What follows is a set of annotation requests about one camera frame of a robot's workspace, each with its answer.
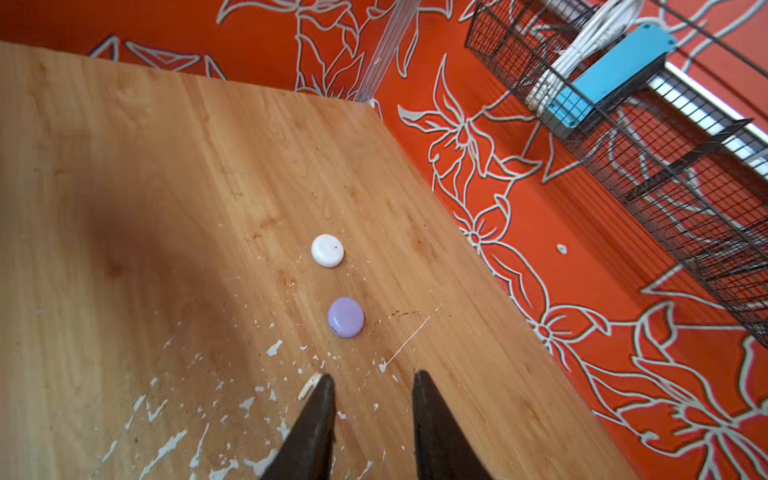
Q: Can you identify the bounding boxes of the light blue box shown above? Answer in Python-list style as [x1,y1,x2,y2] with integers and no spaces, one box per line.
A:
[541,23,676,142]

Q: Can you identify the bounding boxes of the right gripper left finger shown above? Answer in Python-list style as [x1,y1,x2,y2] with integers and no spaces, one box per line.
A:
[261,374,336,480]

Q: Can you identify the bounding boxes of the white earbuds charging case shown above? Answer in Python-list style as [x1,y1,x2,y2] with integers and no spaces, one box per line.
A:
[311,234,345,268]

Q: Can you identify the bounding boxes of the white cable bundle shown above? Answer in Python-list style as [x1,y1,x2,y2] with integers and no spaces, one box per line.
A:
[525,0,646,118]

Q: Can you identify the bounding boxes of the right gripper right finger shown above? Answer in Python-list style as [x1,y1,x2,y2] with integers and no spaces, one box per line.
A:
[412,370,491,479]

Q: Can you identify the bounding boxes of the black wire basket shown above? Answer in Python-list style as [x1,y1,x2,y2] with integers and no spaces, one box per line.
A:
[463,1,767,343]

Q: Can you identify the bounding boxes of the cream earbud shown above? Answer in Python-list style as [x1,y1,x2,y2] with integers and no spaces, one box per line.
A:
[297,373,323,401]

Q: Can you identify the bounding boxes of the purple round case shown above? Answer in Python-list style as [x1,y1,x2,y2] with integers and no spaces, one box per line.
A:
[328,297,365,338]

